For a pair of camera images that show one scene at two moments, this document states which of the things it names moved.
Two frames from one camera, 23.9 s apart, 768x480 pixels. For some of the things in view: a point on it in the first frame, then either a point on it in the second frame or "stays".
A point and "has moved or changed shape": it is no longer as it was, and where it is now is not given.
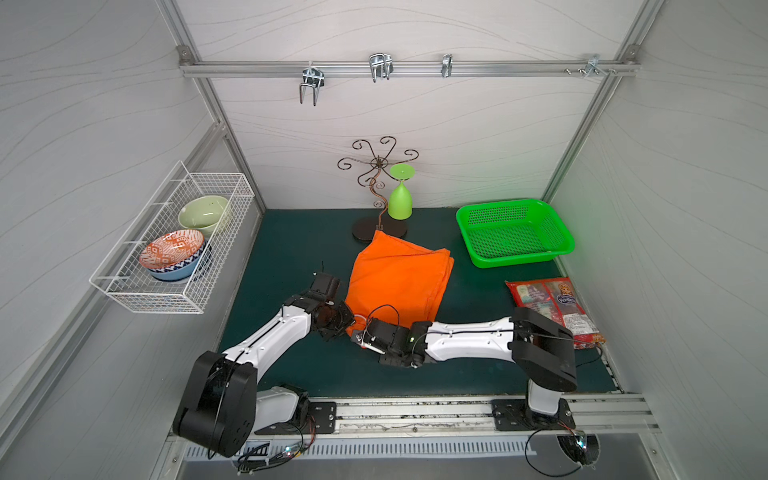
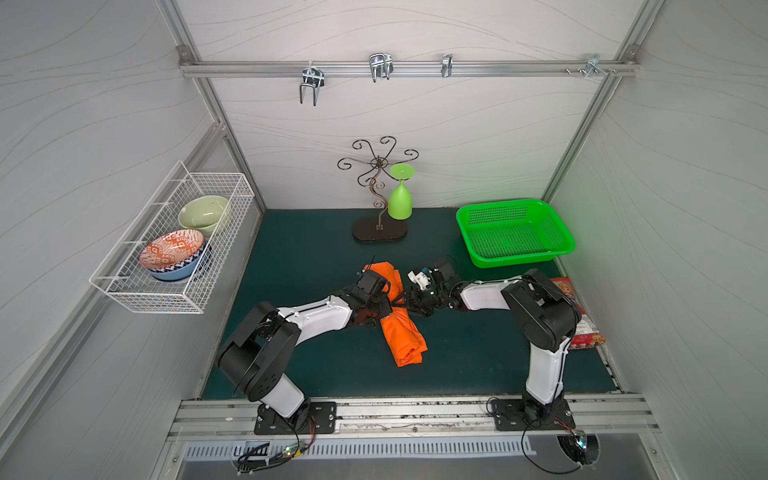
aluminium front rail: (611, 415) stays
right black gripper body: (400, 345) → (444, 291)
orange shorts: (397, 281) has moved or changed shape
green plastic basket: (514, 233) stays
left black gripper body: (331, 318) → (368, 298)
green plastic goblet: (399, 201) stays
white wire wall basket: (174, 252) stays
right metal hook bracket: (592, 64) stays
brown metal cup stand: (379, 177) stays
